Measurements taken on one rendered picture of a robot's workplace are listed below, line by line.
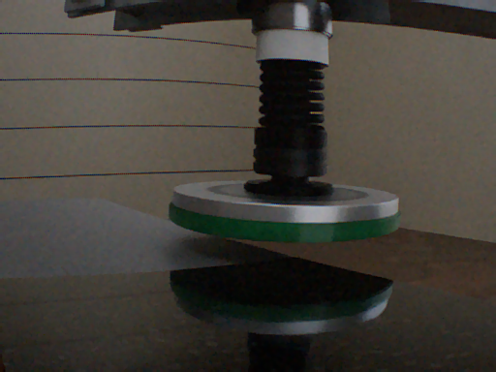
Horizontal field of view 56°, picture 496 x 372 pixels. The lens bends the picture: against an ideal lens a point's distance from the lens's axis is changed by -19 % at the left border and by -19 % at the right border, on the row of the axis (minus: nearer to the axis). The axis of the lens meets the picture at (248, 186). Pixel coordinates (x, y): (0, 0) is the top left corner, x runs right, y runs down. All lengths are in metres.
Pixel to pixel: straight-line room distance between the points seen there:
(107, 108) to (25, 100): 1.02
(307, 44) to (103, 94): 5.21
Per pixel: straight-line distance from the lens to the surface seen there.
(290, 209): 0.42
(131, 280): 0.40
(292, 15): 0.50
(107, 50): 5.72
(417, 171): 5.87
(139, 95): 5.86
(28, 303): 0.33
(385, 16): 0.58
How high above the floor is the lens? 0.93
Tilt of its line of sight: 5 degrees down
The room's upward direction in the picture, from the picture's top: 2 degrees clockwise
